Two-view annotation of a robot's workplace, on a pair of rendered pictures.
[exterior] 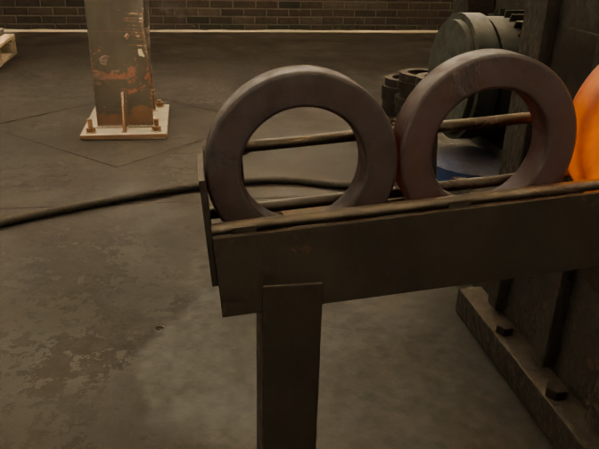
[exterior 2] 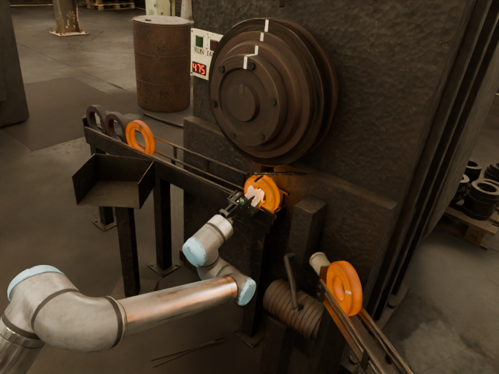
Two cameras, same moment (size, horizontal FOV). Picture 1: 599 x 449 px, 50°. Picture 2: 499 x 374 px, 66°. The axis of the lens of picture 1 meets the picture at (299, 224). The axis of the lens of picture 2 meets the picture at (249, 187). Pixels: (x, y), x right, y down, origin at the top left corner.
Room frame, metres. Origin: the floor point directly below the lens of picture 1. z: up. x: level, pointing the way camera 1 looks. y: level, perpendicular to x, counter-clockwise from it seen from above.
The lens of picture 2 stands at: (-0.09, -1.96, 1.50)
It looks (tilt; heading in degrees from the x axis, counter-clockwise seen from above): 31 degrees down; 47
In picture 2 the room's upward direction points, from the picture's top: 6 degrees clockwise
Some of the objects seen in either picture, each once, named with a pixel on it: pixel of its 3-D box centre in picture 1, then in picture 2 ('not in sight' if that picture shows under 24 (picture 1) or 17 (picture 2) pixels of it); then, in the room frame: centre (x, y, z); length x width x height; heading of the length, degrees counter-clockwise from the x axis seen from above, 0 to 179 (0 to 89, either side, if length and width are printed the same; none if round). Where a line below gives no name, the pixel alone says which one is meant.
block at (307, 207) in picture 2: not in sight; (306, 230); (0.82, -1.30, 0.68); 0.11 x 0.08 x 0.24; 10
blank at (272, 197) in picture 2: not in sight; (261, 194); (0.78, -1.10, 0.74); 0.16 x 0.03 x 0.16; 99
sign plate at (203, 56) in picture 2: not in sight; (214, 58); (0.82, -0.72, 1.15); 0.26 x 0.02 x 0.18; 100
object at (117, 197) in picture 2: not in sight; (122, 237); (0.42, -0.60, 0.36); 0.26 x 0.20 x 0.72; 135
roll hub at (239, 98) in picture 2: not in sight; (246, 101); (0.67, -1.09, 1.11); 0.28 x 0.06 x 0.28; 100
